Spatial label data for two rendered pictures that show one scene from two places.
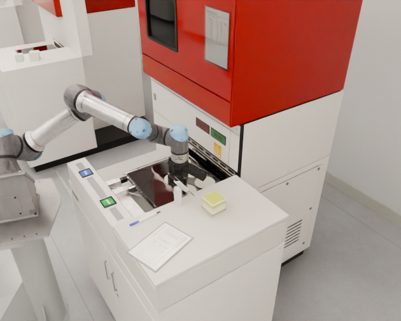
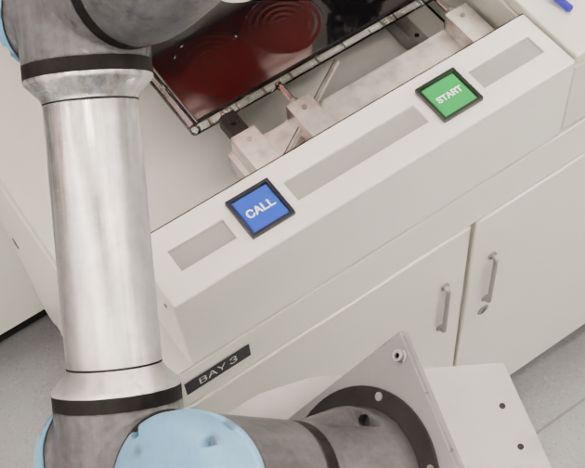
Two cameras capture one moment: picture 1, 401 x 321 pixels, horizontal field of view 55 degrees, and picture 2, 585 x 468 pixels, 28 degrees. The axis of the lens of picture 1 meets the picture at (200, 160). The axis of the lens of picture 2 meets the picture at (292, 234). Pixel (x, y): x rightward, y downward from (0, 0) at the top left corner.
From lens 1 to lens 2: 1.86 m
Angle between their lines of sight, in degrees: 60
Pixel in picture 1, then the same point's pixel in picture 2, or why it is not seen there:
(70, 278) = not seen: outside the picture
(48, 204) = not seen: hidden behind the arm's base
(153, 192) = (318, 22)
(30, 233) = (501, 428)
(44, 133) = (150, 280)
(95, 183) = (329, 164)
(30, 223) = not seen: hidden behind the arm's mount
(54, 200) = (292, 406)
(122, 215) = (514, 44)
